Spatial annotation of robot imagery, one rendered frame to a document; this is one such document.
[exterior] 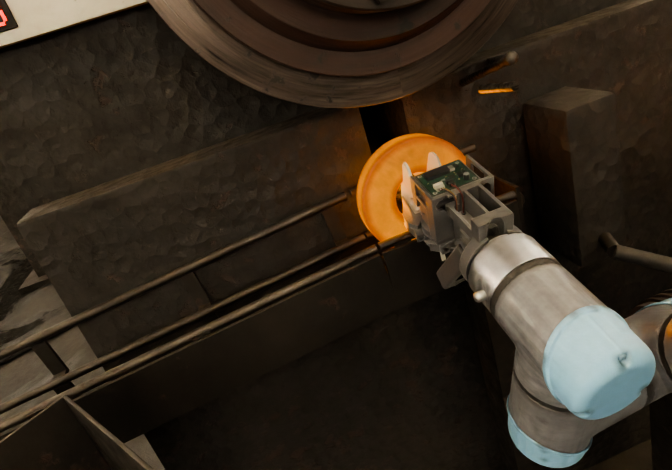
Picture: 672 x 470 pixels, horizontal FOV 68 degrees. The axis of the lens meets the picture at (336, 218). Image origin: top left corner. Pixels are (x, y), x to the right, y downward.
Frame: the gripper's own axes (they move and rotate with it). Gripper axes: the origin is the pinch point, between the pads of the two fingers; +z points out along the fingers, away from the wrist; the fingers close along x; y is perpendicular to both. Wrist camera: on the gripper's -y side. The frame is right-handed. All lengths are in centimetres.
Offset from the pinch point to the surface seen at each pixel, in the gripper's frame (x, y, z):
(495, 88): -7.6, 13.2, -7.8
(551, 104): -20.4, 3.7, -0.2
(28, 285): 167, -131, 215
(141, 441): 79, -91, 48
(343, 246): 11.1, -6.5, 0.4
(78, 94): 35.7, 19.0, 16.2
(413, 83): -1.5, 13.5, -1.0
